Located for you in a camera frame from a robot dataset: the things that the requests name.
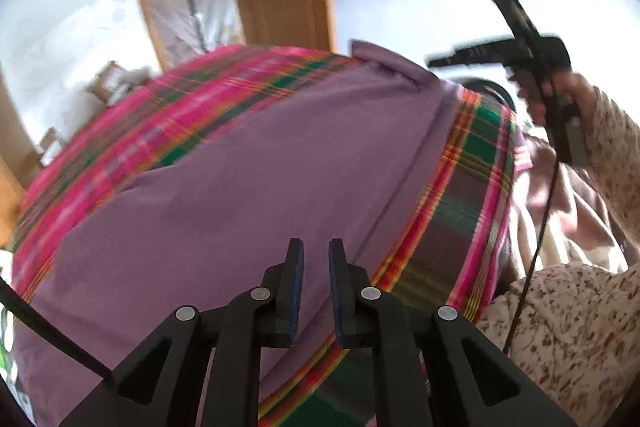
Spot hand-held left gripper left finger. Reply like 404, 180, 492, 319
57, 238, 305, 427

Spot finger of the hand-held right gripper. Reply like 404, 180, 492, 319
425, 37, 512, 70

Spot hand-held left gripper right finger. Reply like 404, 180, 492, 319
328, 238, 578, 427

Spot purple pants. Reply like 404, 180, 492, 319
12, 40, 447, 427

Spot person's right forearm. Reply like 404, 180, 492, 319
575, 86, 640, 260

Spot pink green plaid blanket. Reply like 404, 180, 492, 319
10, 44, 527, 427

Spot person's beige trousers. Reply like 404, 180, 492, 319
509, 131, 632, 294

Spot person's floral top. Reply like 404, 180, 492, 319
479, 261, 640, 427

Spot labelled brown cardboard box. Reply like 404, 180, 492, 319
84, 61, 132, 108

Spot plain brown cardboard box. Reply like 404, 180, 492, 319
34, 126, 69, 168

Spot wooden wardrobe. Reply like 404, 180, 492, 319
0, 72, 27, 250

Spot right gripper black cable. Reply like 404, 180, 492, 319
501, 72, 562, 354

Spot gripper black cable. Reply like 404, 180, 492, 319
0, 278, 114, 381
501, 72, 562, 354

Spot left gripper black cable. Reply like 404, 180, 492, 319
0, 278, 114, 381

